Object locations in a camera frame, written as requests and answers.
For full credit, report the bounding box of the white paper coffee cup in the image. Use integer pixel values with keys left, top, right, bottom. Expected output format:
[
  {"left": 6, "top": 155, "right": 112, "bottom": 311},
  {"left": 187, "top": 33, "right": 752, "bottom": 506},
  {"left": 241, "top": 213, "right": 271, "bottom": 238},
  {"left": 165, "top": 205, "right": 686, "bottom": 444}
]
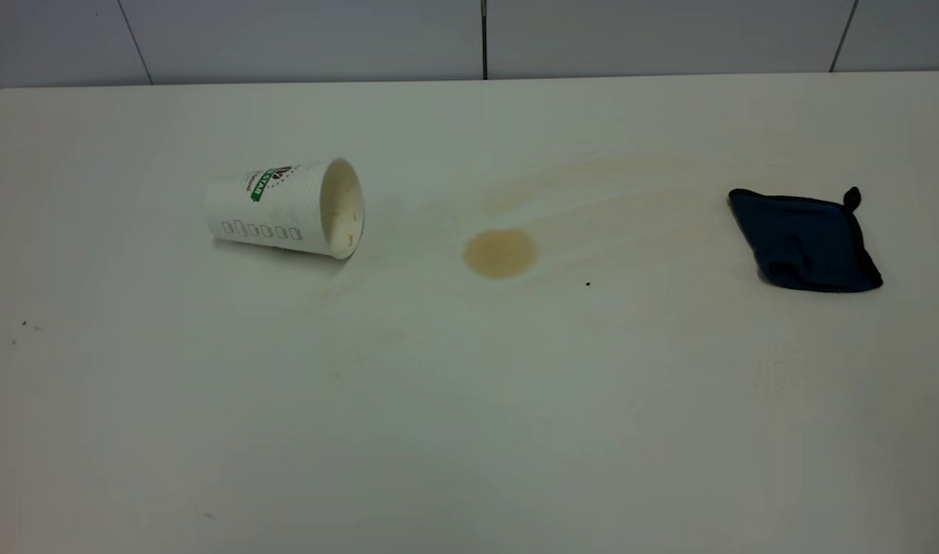
[{"left": 204, "top": 157, "right": 365, "bottom": 260}]

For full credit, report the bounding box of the dark blue cleaning cloth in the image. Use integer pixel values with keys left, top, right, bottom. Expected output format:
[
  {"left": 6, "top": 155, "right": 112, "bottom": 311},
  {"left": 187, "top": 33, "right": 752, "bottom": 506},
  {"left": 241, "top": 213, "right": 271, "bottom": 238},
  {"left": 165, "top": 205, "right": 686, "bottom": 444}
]
[{"left": 728, "top": 186, "right": 884, "bottom": 294}]

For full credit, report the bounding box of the brown coffee puddle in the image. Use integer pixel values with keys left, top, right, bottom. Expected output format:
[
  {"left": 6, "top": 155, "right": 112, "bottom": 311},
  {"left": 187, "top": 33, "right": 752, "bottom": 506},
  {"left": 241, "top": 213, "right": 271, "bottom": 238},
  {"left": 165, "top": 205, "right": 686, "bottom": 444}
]
[{"left": 461, "top": 228, "right": 541, "bottom": 281}]

